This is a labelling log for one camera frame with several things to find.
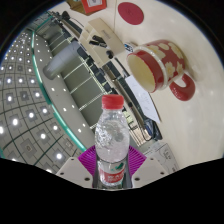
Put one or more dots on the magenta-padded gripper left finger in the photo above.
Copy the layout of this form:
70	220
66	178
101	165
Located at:
86	160

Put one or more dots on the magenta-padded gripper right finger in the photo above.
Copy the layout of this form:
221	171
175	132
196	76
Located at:
137	160

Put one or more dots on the clear red-capped water bottle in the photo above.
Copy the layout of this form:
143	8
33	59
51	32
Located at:
111	136

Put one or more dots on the black flat desk device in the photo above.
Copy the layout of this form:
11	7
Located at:
152	129

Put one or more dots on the long curved conference desk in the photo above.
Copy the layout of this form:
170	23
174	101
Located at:
133	103

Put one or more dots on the group of round ceiling lights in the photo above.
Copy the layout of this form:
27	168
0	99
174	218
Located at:
30	115

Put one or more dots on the row of black office chairs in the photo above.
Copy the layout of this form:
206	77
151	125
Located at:
100	75

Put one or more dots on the red and cream flowered mug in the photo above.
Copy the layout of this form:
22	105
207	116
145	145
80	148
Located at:
163	63

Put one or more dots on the white remote control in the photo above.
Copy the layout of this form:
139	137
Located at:
128	47

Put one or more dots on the small black item on box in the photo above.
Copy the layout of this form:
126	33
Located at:
98	40

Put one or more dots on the beige cardboard box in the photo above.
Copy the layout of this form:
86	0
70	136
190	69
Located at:
110	36

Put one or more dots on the flat round red coaster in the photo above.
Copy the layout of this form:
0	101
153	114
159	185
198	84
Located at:
130	13

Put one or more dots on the open brown cardboard box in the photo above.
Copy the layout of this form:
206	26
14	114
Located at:
90	6

